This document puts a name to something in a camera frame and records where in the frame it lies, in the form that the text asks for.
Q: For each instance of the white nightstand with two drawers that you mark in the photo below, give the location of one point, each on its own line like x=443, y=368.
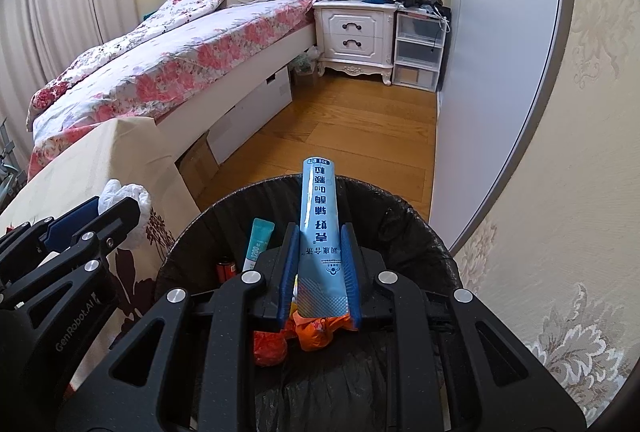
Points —
x=352, y=36

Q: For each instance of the translucent plastic drawer unit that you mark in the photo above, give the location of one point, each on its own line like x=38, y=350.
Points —
x=417, y=51

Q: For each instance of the pink floral quilt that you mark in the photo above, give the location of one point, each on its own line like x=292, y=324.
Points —
x=165, y=16

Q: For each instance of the beige floral tablecloth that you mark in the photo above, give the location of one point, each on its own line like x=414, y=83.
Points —
x=125, y=146

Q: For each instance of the orange plastic bag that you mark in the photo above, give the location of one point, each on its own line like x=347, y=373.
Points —
x=320, y=332

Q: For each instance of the white tissue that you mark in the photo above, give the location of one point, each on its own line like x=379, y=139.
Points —
x=111, y=194

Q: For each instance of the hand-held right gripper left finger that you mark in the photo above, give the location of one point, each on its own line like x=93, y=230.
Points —
x=289, y=277

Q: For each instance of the white under-bed storage box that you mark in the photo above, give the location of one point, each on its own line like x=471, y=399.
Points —
x=255, y=111

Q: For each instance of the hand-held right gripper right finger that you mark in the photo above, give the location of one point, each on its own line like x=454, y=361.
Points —
x=351, y=277

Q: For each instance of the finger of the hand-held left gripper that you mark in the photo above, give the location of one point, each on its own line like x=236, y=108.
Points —
x=70, y=222
x=115, y=224

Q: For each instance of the blue striped tube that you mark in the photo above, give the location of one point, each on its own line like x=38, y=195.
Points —
x=320, y=232

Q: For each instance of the red-orange wrapper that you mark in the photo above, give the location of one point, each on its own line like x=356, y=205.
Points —
x=270, y=349

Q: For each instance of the white wardrobe door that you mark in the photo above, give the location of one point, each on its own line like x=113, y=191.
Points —
x=490, y=61

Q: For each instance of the white and teal tube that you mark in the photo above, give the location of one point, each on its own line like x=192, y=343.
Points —
x=257, y=242

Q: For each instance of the black lined trash bin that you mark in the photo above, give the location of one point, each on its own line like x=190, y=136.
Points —
x=400, y=222

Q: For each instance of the brown cardboard box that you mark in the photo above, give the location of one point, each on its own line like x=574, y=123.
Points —
x=197, y=166

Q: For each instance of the red tube with black cap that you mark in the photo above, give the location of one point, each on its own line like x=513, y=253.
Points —
x=226, y=271

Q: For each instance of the clear plastic bag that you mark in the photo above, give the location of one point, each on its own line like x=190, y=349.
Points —
x=306, y=60

